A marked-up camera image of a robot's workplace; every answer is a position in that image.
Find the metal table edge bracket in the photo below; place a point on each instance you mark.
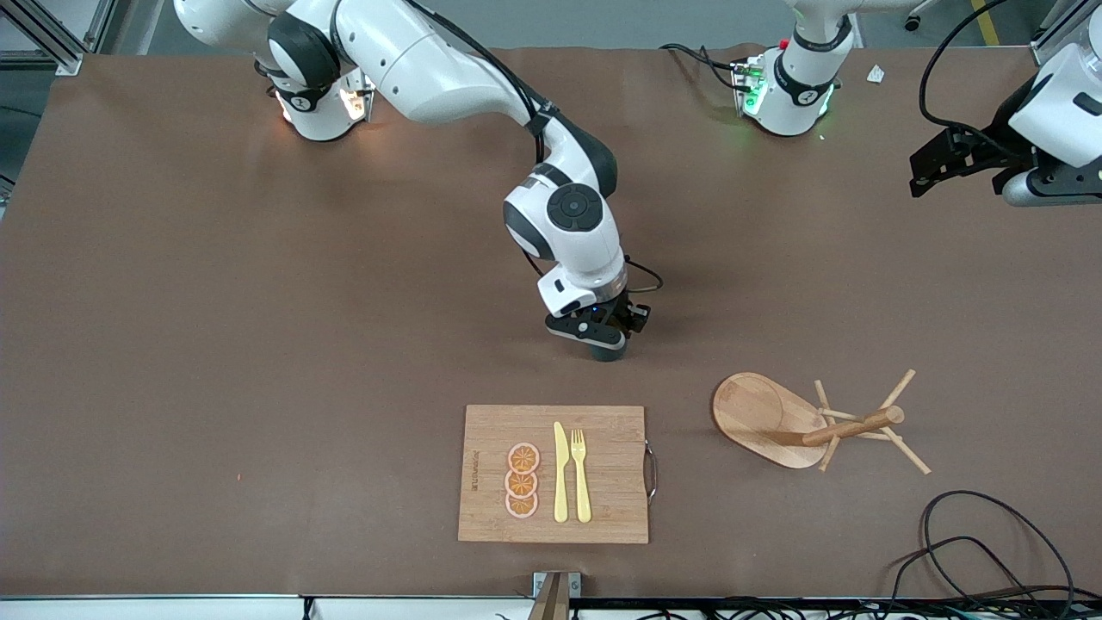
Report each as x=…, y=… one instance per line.
x=555, y=594

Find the white paper scrap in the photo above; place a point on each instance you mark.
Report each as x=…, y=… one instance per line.
x=876, y=74

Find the bamboo cutting board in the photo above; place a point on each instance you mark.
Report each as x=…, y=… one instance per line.
x=616, y=465

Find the wooden mug rack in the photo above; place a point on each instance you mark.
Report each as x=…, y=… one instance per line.
x=758, y=413

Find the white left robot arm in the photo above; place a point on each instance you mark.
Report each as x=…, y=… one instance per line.
x=801, y=86

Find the black tipped stand leg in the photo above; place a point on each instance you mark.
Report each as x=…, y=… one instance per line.
x=914, y=21

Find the aluminium frame profile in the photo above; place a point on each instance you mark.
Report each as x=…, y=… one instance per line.
x=1043, y=53
x=65, y=62

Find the toy orange slice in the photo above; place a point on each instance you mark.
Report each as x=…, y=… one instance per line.
x=521, y=484
x=521, y=505
x=523, y=458

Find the dark green mug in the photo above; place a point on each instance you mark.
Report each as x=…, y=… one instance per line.
x=608, y=351

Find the yellow plastic fork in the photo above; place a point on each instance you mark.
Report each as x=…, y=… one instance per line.
x=582, y=482

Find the yellow plastic knife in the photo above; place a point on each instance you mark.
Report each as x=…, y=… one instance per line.
x=560, y=474

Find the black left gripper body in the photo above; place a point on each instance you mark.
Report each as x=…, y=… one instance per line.
x=992, y=148

